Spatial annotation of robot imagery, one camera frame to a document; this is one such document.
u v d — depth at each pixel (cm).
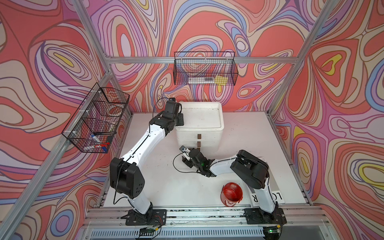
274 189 81
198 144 87
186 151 80
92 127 74
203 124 83
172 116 63
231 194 80
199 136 82
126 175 44
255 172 52
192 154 77
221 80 91
